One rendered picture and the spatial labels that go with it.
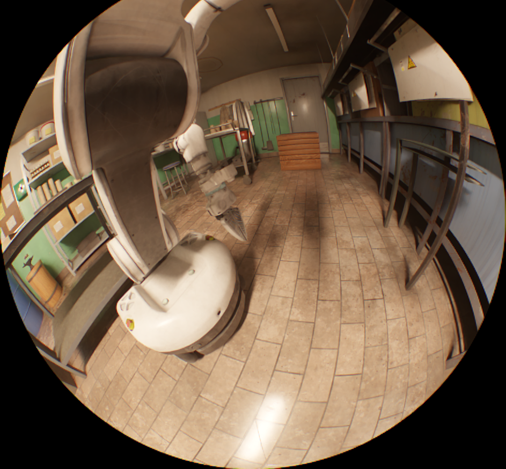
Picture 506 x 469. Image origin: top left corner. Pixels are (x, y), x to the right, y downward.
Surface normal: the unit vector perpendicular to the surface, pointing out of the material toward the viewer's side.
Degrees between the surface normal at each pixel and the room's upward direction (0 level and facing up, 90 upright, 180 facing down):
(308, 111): 90
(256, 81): 90
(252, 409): 0
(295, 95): 90
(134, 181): 120
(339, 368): 0
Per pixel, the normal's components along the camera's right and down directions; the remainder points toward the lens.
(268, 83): -0.32, 0.54
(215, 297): 0.63, -0.48
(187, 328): 0.48, -0.22
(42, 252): 0.93, 0.01
